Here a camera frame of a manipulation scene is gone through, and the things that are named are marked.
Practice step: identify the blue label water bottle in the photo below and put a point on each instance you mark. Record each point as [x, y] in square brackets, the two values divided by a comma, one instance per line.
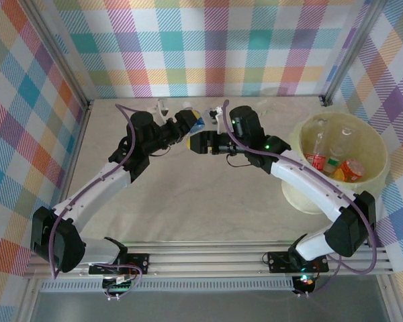
[199, 124]

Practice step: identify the cola bottle red label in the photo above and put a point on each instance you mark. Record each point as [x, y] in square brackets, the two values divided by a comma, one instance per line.
[314, 161]

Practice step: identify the green label clear bottle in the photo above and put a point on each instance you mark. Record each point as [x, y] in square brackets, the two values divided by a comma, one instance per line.
[332, 162]

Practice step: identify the large clear bottle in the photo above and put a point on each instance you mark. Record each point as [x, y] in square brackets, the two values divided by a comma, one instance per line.
[344, 137]

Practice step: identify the orange label brown cap bottle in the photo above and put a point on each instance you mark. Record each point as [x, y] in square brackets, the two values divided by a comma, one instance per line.
[352, 169]

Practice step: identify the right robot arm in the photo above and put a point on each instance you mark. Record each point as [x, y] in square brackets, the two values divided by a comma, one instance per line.
[305, 181]

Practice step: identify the cream plastic bin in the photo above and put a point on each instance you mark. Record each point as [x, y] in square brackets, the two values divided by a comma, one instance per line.
[295, 201]

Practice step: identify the circuit board with connector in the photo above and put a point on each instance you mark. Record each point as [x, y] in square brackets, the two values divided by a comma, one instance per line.
[115, 286]

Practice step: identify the circuit board with lights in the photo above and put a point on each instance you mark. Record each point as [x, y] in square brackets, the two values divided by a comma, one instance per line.
[304, 280]

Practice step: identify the aluminium side rail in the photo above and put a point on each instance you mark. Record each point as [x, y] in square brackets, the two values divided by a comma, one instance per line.
[70, 188]
[388, 302]

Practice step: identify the aluminium corner post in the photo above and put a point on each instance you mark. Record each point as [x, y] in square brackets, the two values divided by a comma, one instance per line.
[72, 72]
[352, 50]

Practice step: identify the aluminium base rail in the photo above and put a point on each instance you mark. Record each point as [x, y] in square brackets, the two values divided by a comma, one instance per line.
[205, 260]

